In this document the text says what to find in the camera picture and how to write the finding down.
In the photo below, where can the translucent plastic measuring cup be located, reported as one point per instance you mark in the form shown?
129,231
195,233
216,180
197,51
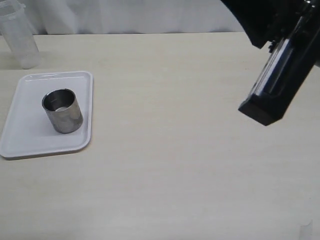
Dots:
16,30

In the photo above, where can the stainless steel cup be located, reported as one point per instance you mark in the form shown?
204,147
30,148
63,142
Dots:
63,111

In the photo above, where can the white backdrop curtain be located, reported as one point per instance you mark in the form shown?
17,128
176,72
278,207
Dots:
68,17

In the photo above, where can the white plastic tray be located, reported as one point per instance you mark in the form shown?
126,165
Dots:
28,130

